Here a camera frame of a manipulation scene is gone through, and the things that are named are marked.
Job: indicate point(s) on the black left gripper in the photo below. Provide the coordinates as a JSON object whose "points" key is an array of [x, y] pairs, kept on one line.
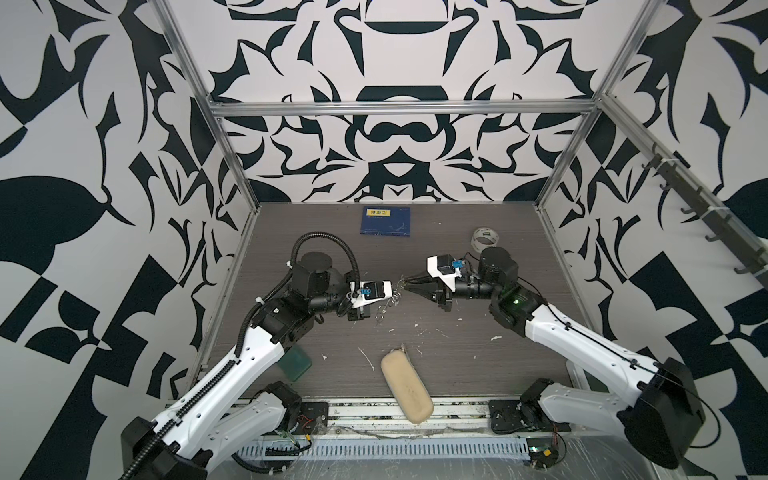
{"points": [[356, 313]]}

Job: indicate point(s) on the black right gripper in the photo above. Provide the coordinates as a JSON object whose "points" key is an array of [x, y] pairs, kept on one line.
{"points": [[443, 295]]}

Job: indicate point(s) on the silver keyring cluster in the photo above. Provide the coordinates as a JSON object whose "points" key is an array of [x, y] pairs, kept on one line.
{"points": [[385, 307]]}

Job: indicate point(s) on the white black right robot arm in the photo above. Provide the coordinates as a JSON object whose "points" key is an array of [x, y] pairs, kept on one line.
{"points": [[653, 405]]}

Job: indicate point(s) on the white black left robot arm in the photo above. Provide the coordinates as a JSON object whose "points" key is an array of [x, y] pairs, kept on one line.
{"points": [[193, 436]]}

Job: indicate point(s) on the clear tape roll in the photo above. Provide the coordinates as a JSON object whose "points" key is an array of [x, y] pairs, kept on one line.
{"points": [[483, 238]]}

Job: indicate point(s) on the green translucent plastic case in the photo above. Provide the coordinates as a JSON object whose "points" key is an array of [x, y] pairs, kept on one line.
{"points": [[295, 363]]}

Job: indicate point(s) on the beige glasses case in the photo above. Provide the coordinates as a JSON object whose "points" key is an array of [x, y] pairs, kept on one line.
{"points": [[407, 387]]}

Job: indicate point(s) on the blue book yellow label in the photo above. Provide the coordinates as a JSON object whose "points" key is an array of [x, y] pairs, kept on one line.
{"points": [[386, 221]]}

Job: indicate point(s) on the green circuit board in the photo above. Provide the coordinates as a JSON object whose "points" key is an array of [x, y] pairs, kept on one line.
{"points": [[544, 453]]}

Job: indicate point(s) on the white slotted cable duct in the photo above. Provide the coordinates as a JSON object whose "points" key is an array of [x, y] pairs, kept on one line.
{"points": [[515, 449]]}

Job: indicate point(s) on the black wall hook rack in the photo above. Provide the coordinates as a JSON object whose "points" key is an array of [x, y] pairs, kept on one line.
{"points": [[701, 204]]}

